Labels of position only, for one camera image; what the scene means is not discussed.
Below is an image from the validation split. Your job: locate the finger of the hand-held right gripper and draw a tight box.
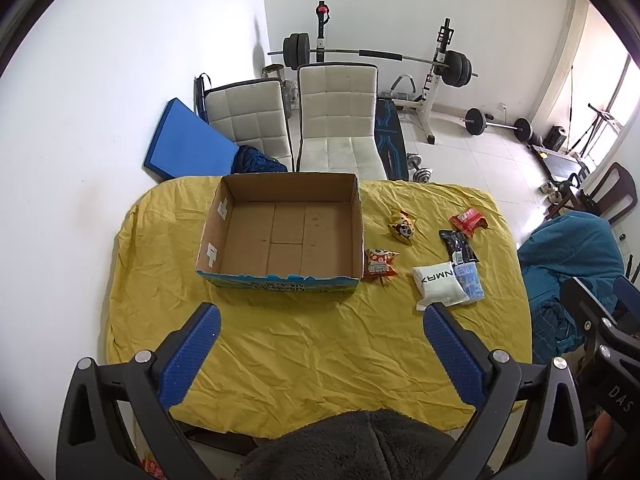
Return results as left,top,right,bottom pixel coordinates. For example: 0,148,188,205
561,276,619,347
614,276,640,307

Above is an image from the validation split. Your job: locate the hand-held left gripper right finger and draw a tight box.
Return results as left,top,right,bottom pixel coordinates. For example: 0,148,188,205
422,302,588,480

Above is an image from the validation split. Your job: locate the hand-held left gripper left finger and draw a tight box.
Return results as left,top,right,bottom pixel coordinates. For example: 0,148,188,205
56,302,222,480

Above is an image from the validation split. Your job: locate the white soft pouch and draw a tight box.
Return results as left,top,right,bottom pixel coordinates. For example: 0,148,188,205
412,261,471,311

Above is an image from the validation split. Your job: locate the light blue packet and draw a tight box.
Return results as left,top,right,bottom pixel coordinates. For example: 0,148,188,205
457,260,486,302

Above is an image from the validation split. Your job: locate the black snack packet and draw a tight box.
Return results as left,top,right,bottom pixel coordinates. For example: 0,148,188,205
438,229,479,265

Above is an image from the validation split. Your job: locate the orange panda snack packet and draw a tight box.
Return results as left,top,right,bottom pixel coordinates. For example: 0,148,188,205
362,248,401,281

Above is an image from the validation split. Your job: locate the red snack packet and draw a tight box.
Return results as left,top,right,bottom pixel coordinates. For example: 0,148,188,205
449,208,491,237

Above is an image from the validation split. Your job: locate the yellow panda snack packet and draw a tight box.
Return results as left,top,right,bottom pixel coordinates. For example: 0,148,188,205
387,209,419,246

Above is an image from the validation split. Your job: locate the cardboard box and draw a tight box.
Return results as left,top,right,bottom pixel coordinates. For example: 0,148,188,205
195,172,365,296

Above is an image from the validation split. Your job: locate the person's right hand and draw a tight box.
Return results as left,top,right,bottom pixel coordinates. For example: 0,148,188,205
588,411,616,467

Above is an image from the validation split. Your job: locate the teal garment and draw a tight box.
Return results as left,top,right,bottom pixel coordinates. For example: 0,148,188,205
517,210,626,366

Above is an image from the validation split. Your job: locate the dark wooden chair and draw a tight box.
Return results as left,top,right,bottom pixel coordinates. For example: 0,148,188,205
545,162,638,226

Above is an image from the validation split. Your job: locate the yellow tablecloth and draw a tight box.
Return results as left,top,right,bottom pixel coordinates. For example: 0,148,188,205
102,176,533,436

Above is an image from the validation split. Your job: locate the pair of shoes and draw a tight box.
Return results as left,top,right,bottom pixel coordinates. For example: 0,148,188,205
539,180,566,203

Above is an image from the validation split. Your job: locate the red printed wrapper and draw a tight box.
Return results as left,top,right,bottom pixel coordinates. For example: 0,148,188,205
137,452,167,480

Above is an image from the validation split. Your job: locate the grey fleece clothing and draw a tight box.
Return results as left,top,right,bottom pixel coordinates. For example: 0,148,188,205
235,408,458,480

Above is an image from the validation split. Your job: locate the tripod stand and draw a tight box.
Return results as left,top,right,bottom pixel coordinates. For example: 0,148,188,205
567,102,623,161

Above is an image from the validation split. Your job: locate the black speaker box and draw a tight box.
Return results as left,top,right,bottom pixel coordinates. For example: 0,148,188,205
545,125,568,153

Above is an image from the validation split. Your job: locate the blue quilted garment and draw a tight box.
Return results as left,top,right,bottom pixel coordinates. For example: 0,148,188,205
231,145,288,175

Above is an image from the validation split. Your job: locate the blue foam mat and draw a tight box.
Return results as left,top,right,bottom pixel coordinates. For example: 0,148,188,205
142,97,241,181

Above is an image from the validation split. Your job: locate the short barbell with black plates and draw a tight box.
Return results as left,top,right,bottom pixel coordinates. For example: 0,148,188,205
462,106,532,142

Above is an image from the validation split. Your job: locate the black weight bench pad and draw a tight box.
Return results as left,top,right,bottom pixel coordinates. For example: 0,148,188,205
375,97,408,181

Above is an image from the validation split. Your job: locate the beige curtain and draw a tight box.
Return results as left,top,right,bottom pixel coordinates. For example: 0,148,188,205
531,0,592,136

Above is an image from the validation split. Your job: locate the white padded chair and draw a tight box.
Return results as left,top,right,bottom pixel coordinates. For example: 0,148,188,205
296,62,388,181
205,79,296,173

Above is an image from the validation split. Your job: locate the white bench press rack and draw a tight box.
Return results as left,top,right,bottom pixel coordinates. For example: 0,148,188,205
314,1,457,143

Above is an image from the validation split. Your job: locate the long barbell with black plates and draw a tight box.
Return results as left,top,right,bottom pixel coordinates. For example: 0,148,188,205
267,32,478,87

